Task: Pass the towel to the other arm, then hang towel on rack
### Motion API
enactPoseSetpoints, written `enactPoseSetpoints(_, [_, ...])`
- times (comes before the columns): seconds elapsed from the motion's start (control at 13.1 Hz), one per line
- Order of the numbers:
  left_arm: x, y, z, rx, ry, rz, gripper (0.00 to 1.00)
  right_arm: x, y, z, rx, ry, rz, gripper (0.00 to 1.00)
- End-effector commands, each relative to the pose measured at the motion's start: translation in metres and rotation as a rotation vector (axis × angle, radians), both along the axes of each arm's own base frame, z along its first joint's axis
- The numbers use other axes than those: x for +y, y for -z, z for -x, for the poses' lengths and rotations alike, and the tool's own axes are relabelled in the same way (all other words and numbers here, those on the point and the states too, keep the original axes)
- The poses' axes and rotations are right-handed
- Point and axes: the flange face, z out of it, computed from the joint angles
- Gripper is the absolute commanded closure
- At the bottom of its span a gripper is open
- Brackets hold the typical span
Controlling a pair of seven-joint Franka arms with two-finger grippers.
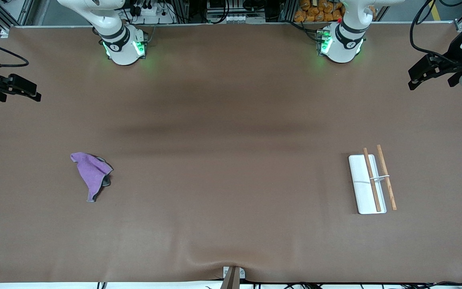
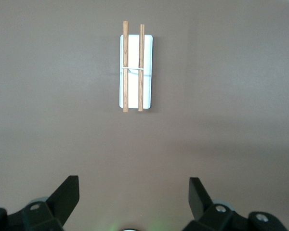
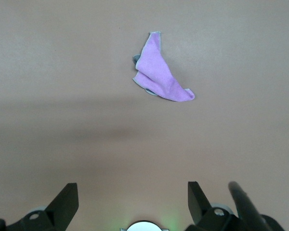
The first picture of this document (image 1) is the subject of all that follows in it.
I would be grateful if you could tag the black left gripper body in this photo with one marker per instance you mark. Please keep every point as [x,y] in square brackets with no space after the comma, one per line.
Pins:
[454,57]

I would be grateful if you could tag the purple and grey towel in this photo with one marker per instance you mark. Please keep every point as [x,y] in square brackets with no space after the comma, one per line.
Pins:
[90,170]

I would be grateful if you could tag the white rack with wooden bars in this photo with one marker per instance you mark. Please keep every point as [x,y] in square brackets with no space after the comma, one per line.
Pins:
[361,188]

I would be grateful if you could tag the pile of orange items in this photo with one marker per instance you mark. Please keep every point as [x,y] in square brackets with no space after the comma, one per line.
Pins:
[315,12]

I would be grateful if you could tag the white terminal block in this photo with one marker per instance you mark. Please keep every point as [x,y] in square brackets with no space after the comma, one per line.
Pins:
[243,18]

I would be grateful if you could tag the brown table mat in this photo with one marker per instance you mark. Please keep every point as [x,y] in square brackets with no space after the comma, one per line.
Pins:
[231,200]

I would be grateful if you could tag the grey bracket with brown post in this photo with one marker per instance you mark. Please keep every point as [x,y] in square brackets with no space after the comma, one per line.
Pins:
[233,277]

